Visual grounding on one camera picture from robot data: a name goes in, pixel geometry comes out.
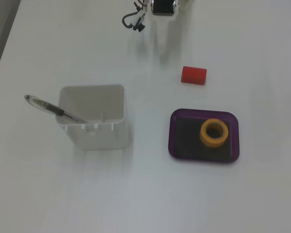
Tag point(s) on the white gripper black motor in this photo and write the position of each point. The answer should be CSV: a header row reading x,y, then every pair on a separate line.
x,y
162,8

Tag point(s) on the purple tray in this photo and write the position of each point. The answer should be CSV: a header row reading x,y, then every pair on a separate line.
x,y
184,136

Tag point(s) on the yellow tape roll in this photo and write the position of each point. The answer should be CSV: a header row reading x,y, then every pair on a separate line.
x,y
204,138

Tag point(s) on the red rectangular block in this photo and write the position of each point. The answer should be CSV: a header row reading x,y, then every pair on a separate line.
x,y
193,75

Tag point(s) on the white square container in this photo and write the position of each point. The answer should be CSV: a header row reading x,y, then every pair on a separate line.
x,y
99,136

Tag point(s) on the clear black ballpoint pen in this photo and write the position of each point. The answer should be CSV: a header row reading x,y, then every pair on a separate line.
x,y
48,106

